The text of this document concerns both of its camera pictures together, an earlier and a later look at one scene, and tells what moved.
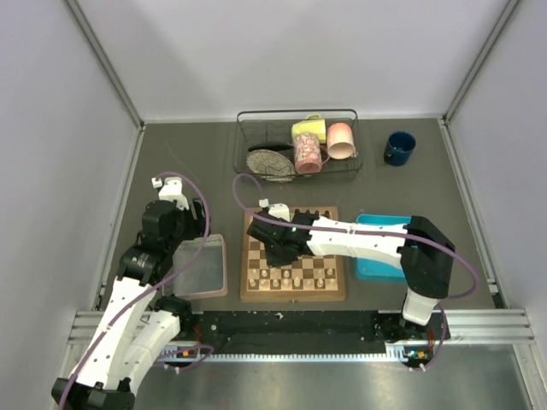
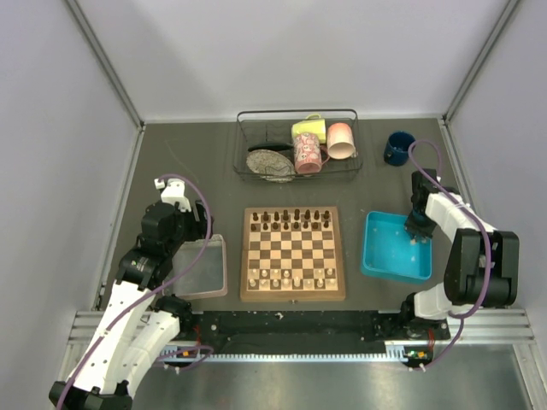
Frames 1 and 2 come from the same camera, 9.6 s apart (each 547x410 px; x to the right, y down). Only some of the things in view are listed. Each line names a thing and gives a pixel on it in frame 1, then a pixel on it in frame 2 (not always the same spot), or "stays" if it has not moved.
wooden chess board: (308, 278) stays
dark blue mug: (399, 148) stays
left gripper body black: (187, 226) stays
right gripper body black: (275, 257) → (420, 225)
